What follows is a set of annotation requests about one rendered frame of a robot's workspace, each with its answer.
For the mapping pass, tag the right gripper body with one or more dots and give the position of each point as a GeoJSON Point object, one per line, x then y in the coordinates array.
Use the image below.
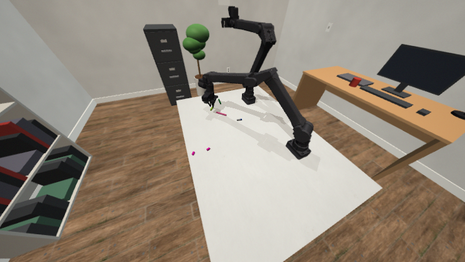
{"type": "Point", "coordinates": [226, 25]}

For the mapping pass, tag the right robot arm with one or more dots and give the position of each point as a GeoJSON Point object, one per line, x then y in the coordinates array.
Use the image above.
{"type": "Point", "coordinates": [267, 35]}

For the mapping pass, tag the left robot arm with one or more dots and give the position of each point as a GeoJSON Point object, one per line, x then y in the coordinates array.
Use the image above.
{"type": "Point", "coordinates": [302, 128]}

